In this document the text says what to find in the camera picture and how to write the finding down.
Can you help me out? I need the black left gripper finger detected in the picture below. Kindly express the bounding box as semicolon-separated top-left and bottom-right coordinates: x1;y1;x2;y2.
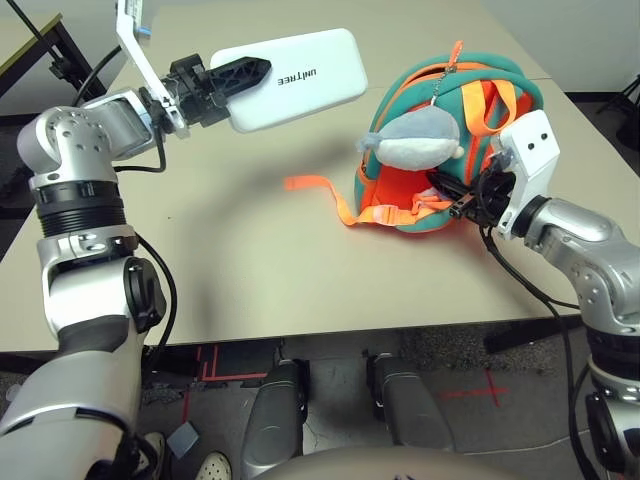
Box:
210;56;273;95

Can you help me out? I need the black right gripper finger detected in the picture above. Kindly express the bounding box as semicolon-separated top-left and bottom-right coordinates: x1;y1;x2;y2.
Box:
428;172;471;200

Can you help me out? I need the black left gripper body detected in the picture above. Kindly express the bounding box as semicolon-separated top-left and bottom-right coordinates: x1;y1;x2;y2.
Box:
168;54;231;127

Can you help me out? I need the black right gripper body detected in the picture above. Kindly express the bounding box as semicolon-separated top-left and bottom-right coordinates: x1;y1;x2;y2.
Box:
449;169;516;229

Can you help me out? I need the orange and teal backpack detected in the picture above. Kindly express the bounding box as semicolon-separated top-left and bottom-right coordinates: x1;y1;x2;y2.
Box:
284;39;545;235

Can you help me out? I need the white pencil case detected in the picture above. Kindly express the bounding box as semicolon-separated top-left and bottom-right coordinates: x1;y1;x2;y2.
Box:
208;27;370;134

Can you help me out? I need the grey plush shark toy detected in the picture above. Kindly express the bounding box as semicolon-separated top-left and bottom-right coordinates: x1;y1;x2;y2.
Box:
354;108;465;175

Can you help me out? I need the black clamp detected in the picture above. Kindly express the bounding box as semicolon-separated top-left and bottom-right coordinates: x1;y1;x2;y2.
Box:
48;54;76;81

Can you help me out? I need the black table foot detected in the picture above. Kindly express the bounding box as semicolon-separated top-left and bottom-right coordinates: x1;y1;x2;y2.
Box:
483;319;584;355

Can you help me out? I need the black round bag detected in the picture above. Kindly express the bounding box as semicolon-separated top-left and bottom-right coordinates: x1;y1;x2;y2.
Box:
617;112;640;146

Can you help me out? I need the black framed side table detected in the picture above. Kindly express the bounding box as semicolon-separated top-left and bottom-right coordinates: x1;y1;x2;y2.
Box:
0;12;109;131

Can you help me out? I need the black tripod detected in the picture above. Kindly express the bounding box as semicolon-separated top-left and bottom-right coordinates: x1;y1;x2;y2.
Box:
597;73;640;116

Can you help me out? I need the black foam floor mat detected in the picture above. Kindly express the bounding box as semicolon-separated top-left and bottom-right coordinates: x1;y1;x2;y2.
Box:
0;119;31;221

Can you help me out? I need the grey right robot leg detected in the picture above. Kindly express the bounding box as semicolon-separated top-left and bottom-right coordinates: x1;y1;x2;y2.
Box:
367;352;454;454

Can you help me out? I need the grey robot leg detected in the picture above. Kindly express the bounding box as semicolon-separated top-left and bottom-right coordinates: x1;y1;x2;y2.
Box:
239;357;311;476
367;352;454;454

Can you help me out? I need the grey left robot leg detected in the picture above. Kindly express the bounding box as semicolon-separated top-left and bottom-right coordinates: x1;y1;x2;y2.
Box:
239;357;311;476

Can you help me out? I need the beige robot torso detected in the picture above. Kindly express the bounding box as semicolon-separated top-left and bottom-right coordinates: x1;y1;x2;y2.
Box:
259;447;501;480

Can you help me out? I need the grey square pad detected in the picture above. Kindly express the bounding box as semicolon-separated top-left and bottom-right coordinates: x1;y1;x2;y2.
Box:
166;422;200;457

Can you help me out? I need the white perforated shoe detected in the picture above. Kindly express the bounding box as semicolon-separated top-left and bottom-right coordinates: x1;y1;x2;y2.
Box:
194;449;234;480
142;432;167;474

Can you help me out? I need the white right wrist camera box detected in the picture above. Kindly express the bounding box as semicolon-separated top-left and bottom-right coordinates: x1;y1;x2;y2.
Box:
489;109;561;239

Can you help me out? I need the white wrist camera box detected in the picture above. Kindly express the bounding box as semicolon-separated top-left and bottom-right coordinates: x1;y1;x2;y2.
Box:
113;0;191;139
489;109;561;239

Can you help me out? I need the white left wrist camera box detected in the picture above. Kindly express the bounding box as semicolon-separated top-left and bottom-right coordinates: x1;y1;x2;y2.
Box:
113;0;191;139

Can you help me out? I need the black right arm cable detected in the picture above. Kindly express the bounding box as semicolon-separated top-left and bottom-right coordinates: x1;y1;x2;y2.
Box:
477;224;596;480

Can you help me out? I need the white floor cable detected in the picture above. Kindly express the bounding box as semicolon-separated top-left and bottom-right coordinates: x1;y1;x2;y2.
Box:
464;432;574;456

